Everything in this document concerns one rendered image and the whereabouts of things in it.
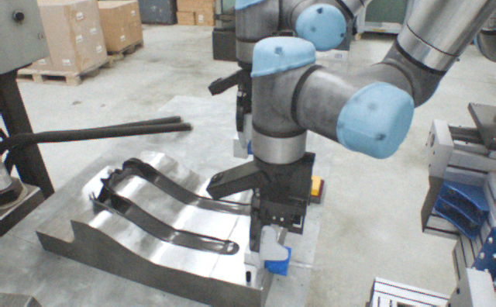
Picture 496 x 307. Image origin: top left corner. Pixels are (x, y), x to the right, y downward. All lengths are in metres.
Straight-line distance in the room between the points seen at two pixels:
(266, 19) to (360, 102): 0.39
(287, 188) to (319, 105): 0.17
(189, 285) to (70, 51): 3.94
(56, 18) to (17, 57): 3.20
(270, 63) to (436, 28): 0.19
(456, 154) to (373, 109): 0.55
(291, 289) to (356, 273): 1.13
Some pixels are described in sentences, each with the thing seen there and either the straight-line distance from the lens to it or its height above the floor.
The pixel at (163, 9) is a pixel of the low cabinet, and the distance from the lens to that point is 7.53.
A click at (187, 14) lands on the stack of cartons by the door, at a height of 0.23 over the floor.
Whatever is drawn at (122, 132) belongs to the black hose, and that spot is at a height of 0.88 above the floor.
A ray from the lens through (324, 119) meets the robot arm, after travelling 0.35.
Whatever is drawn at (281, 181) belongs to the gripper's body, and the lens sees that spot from 0.48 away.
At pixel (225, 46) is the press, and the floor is 0.21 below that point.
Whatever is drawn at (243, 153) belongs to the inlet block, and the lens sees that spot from 0.82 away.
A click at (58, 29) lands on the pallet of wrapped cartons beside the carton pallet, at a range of 4.39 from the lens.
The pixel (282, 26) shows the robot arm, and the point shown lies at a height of 1.23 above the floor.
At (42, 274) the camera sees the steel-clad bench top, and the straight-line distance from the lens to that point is 0.81.
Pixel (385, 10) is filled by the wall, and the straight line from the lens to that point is 6.98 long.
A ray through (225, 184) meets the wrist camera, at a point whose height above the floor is 1.05.
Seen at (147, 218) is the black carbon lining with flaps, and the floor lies 0.90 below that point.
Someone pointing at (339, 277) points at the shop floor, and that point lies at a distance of 1.75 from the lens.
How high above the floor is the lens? 1.36
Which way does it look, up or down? 30 degrees down
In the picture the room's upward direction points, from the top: straight up
